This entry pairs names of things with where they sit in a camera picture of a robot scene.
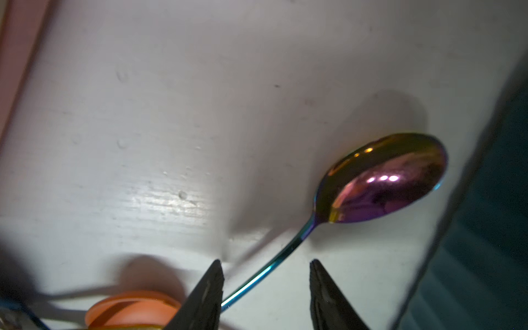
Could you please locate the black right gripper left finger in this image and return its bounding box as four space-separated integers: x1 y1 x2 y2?
164 259 225 330

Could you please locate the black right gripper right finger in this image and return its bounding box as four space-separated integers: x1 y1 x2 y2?
309 259 369 330

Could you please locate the orange handled spoon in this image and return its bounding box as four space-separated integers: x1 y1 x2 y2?
85 290 182 329

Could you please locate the rainbow purple spoon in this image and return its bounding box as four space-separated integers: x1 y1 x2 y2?
221 133 448 312

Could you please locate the teal plastic storage box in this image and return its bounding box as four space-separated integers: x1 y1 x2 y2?
395 78 528 330

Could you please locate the peach cloth napkin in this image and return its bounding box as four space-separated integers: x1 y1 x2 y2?
1 0 52 135

